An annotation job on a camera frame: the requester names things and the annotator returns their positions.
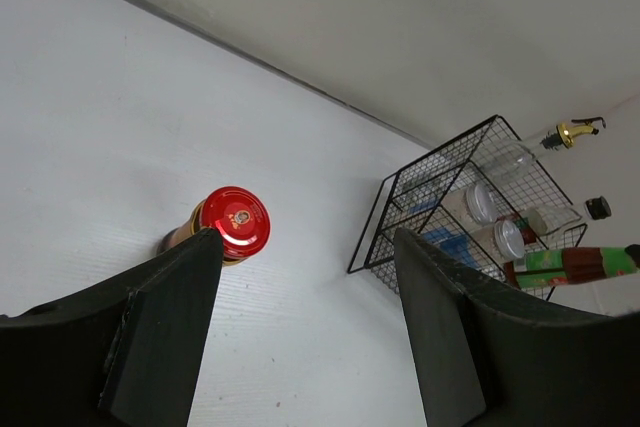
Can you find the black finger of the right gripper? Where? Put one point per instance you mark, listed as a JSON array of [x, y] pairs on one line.
[[633, 252]]

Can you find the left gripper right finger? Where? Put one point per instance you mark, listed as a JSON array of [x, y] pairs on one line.
[[487, 354]]

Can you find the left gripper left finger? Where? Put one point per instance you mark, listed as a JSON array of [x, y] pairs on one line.
[[124, 352]]

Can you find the dark soy sauce bottle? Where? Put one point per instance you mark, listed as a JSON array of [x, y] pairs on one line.
[[548, 223]]

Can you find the green label sauce bottle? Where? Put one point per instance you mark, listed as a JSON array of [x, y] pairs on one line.
[[569, 266]]

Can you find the silver lid shaker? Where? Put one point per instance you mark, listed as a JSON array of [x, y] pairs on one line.
[[472, 206], [502, 241]]

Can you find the clear glass oil bottle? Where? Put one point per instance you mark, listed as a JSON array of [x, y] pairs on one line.
[[508, 160]]

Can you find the red lid jar back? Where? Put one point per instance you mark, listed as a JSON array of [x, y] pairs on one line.
[[237, 214]]

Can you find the black wire rack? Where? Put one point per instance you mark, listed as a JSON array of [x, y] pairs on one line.
[[425, 196]]

